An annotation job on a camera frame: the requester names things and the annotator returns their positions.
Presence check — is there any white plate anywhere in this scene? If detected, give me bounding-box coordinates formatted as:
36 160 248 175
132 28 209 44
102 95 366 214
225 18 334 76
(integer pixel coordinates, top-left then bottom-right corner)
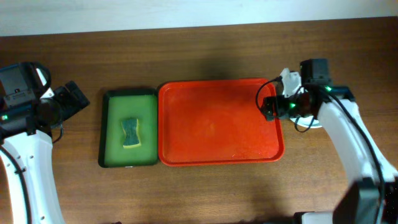
290 116 322 129

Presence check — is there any green and yellow sponge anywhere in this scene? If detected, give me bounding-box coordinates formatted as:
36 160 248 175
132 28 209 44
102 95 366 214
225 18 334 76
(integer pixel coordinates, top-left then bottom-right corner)
121 118 141 149

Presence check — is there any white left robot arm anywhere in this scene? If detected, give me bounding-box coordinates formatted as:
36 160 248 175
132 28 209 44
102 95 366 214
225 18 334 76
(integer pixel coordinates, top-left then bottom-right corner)
1 81 90 223

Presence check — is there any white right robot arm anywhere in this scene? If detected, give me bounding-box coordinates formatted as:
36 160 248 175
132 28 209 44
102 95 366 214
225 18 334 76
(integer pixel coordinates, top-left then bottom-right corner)
259 85 397 224

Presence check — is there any green tray with black rim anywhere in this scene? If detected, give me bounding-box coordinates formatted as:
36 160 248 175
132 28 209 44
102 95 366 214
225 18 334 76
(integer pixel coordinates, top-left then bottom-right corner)
98 88 158 168

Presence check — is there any red plastic tray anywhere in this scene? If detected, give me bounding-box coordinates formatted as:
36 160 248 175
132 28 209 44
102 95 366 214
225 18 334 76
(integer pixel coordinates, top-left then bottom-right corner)
158 78 285 167

